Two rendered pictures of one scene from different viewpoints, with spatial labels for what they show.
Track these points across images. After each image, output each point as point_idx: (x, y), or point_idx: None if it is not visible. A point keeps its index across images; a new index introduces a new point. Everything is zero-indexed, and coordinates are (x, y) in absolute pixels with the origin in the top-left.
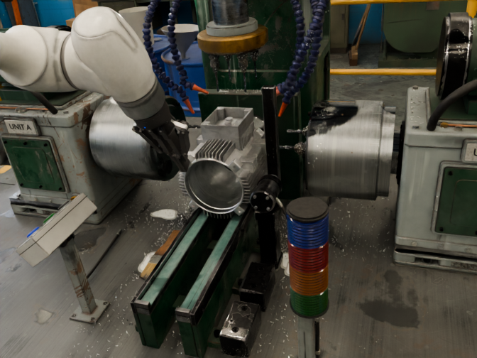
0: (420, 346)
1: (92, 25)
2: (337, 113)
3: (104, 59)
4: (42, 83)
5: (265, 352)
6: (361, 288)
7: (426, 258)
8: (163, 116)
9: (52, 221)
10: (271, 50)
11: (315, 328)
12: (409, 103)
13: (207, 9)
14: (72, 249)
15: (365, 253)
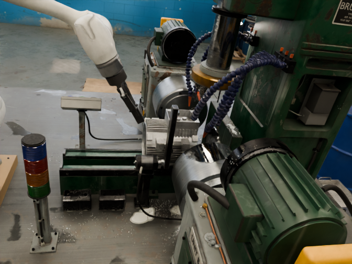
0: None
1: (78, 20)
2: (204, 154)
3: (77, 36)
4: None
5: (69, 218)
6: (135, 254)
7: None
8: (113, 81)
9: (75, 97)
10: (260, 103)
11: (39, 207)
12: None
13: (249, 57)
14: (80, 116)
15: (172, 251)
